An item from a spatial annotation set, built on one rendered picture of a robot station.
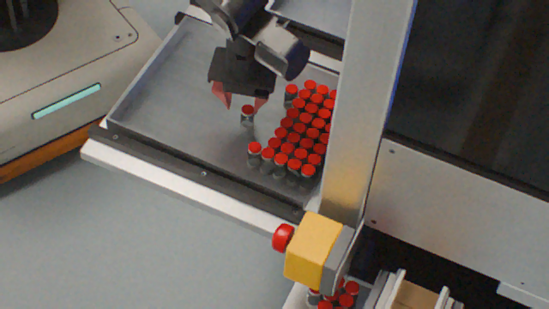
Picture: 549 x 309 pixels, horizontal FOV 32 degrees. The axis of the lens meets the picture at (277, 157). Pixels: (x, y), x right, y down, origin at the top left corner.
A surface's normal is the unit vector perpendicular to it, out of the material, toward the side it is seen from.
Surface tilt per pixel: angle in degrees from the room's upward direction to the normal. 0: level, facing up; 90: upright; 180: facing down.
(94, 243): 0
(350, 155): 90
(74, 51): 0
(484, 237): 90
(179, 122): 0
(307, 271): 90
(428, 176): 90
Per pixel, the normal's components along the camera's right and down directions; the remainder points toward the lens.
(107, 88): 0.59, 0.66
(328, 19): 0.06, -0.60
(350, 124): -0.42, 0.71
